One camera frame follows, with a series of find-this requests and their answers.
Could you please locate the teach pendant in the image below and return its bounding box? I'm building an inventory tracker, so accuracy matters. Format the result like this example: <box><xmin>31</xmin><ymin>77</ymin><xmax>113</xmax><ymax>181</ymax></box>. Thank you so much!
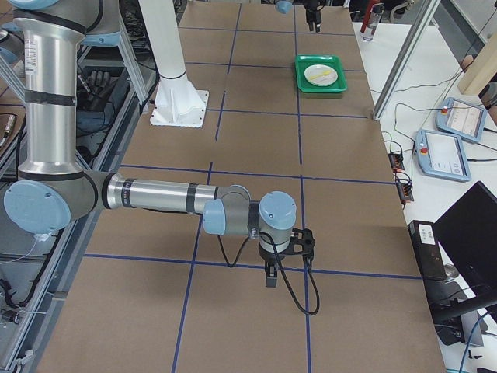
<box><xmin>415</xmin><ymin>130</ymin><xmax>471</xmax><ymax>182</ymax></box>
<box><xmin>436</xmin><ymin>97</ymin><xmax>488</xmax><ymax>143</ymax></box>

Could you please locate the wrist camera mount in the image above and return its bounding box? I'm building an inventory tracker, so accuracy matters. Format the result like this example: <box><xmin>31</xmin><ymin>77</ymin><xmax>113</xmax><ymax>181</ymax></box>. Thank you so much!
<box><xmin>283</xmin><ymin>228</ymin><xmax>315</xmax><ymax>260</ymax></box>

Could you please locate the black computer box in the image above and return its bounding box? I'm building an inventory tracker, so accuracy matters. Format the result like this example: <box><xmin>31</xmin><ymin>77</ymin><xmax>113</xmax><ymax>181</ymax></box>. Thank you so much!
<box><xmin>408</xmin><ymin>220</ymin><xmax>446</xmax><ymax>281</ymax></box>

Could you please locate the pink plastic spoon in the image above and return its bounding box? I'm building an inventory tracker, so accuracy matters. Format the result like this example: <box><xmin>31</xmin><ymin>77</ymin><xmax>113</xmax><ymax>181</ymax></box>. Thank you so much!
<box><xmin>313</xmin><ymin>76</ymin><xmax>337</xmax><ymax>85</ymax></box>

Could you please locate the white camera pole stand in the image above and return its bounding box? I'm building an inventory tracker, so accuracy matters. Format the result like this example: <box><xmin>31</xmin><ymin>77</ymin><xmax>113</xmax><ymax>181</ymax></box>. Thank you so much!
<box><xmin>139</xmin><ymin>0</ymin><xmax>209</xmax><ymax>128</ymax></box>

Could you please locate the white round plate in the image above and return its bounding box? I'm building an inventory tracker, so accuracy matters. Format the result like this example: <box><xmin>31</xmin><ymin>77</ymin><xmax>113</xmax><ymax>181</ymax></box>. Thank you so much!
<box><xmin>304</xmin><ymin>64</ymin><xmax>338</xmax><ymax>86</ymax></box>

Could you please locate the black power strip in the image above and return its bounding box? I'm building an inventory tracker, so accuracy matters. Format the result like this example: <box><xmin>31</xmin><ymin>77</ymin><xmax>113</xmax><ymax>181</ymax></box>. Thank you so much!
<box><xmin>388</xmin><ymin>140</ymin><xmax>405</xmax><ymax>171</ymax></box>
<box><xmin>394</xmin><ymin>171</ymin><xmax>414</xmax><ymax>206</ymax></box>

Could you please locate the yellow plastic spoon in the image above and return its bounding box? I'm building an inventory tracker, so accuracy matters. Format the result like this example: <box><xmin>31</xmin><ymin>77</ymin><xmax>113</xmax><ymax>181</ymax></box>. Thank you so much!
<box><xmin>309</xmin><ymin>71</ymin><xmax>332</xmax><ymax>81</ymax></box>

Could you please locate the near teach pendant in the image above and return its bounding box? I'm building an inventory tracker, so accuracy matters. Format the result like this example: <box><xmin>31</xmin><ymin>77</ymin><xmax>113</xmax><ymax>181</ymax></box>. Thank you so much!
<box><xmin>415</xmin><ymin>130</ymin><xmax>471</xmax><ymax>182</ymax></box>

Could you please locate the aluminium frame post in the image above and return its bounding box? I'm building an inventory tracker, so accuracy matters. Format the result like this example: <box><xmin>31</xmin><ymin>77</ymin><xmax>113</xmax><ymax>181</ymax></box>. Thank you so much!
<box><xmin>372</xmin><ymin>0</ymin><xmax>441</xmax><ymax>120</ymax></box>

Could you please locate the far teach pendant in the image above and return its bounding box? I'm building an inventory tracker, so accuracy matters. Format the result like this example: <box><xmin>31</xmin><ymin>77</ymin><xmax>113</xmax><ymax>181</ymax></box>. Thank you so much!
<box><xmin>436</xmin><ymin>97</ymin><xmax>488</xmax><ymax>143</ymax></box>

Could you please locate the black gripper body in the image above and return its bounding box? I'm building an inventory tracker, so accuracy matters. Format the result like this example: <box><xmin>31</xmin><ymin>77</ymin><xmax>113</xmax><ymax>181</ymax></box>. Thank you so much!
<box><xmin>259</xmin><ymin>246</ymin><xmax>287</xmax><ymax>272</ymax></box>
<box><xmin>304</xmin><ymin>0</ymin><xmax>321</xmax><ymax>23</ymax></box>

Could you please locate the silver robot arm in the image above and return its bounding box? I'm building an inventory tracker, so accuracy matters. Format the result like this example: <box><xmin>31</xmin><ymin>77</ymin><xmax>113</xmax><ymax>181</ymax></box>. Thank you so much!
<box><xmin>274</xmin><ymin>0</ymin><xmax>326</xmax><ymax>33</ymax></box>
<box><xmin>4</xmin><ymin>1</ymin><xmax>296</xmax><ymax>287</ymax></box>

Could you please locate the green plastic tray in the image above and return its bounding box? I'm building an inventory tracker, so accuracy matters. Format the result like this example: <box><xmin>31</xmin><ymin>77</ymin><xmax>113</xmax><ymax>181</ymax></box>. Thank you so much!
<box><xmin>295</xmin><ymin>54</ymin><xmax>348</xmax><ymax>94</ymax></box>

